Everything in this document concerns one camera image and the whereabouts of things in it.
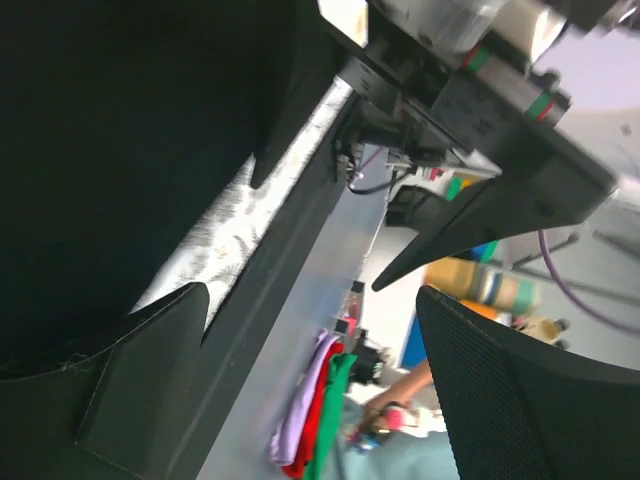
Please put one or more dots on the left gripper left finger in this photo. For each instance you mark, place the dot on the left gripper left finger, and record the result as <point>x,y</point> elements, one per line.
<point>110,406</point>

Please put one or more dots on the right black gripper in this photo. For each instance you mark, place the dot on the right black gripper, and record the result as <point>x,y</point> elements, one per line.
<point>432,108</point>

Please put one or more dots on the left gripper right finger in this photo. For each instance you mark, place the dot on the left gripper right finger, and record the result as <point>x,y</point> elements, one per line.
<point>518,408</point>

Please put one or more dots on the black t shirt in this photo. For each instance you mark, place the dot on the black t shirt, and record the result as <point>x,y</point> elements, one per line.
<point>121,122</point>

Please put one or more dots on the person's bare forearm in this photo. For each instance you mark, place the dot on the person's bare forearm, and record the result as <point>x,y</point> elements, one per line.
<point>401,391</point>

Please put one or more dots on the stack of coloured shirts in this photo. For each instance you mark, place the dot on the stack of coloured shirts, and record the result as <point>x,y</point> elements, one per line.
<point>303,438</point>

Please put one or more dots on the coloured tape rolls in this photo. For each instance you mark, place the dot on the coloured tape rolls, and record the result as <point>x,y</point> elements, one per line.
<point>469,276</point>

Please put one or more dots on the floral table mat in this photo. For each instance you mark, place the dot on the floral table mat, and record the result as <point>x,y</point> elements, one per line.
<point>218,247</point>

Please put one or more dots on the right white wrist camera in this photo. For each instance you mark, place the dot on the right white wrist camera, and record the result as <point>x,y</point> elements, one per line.
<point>458,25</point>

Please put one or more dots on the aluminium frame rail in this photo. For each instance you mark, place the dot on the aluminium frame rail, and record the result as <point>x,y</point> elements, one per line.
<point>233,341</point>

